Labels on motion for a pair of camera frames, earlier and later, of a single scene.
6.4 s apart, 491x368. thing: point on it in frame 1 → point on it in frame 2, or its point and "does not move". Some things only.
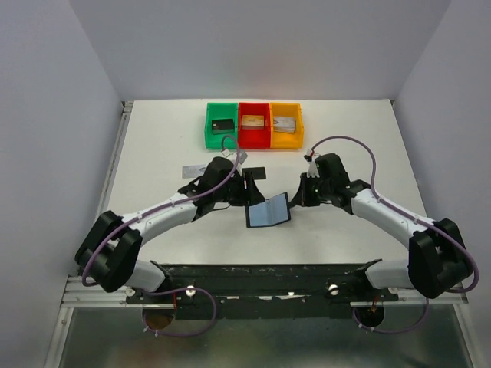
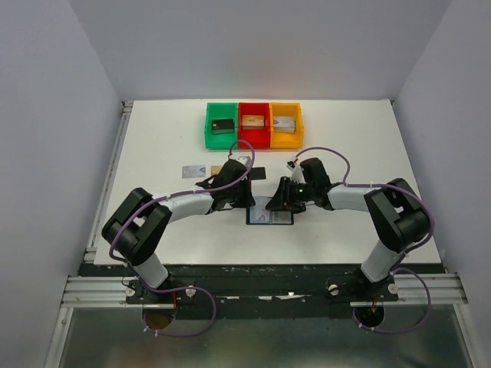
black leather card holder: [268, 212] does not move
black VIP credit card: [257, 172] does not move
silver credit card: [192, 171] does not move
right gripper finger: [299, 197] → [280, 201]
